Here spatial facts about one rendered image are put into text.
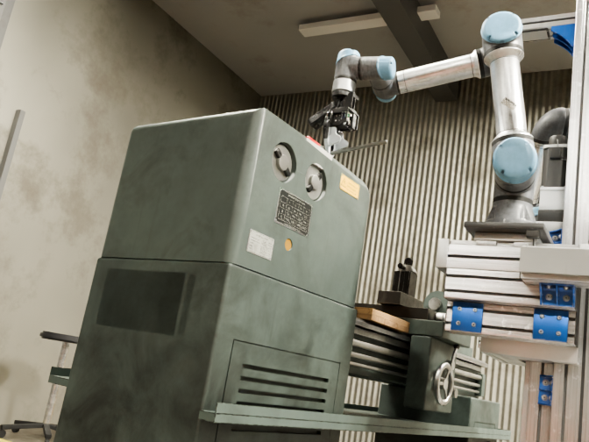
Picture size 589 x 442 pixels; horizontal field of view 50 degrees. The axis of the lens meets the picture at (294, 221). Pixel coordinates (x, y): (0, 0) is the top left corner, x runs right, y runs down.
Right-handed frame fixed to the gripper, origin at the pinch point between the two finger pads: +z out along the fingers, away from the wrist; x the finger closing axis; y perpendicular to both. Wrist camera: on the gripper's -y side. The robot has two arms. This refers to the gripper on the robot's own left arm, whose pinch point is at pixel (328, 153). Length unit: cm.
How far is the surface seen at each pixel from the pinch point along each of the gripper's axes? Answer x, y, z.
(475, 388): 151, 2, 62
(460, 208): 356, -97, -96
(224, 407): -49, 17, 79
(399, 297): 62, 0, 35
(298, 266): -25, 14, 43
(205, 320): -52, 10, 62
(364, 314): 32, 3, 46
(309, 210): -24.6, 13.8, 27.1
